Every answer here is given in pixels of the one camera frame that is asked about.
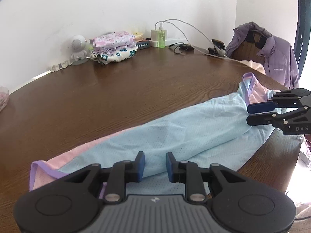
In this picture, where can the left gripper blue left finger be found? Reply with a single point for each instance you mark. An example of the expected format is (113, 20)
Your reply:
(119, 175)

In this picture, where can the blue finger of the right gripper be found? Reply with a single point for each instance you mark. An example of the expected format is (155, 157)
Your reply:
(261, 107)
(262, 119)

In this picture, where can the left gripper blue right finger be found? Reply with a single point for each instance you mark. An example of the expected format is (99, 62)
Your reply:
(189, 174)

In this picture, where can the pink blue purple garment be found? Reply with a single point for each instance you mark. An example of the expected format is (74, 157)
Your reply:
(215, 131)

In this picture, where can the pink fluffy garment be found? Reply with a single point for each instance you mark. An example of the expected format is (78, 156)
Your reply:
(254, 65)

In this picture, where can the purple puffer jacket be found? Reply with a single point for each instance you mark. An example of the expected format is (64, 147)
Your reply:
(276, 54)

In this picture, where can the wooden chair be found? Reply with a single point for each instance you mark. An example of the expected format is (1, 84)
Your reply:
(248, 49)

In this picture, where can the phone on black stand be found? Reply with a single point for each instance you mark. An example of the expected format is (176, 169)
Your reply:
(218, 50)

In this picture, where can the white power strip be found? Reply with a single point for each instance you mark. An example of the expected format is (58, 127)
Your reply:
(169, 41)

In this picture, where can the green spray bottle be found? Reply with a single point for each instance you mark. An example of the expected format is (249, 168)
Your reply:
(162, 36)

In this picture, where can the white teal flower folded cloth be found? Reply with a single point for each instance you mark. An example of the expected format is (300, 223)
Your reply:
(115, 56)

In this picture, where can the white charger plug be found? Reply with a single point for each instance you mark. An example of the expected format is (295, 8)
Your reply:
(155, 36)

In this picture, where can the dark green box white text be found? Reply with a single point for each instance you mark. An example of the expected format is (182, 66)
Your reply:
(143, 44)

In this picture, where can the pink floral folded cloth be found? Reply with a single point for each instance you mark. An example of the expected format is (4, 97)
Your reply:
(113, 40)

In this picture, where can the yellow snack pack stack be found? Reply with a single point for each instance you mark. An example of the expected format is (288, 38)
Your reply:
(138, 36)

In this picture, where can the clear plastic bag red print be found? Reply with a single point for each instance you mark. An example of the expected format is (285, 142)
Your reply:
(4, 97)

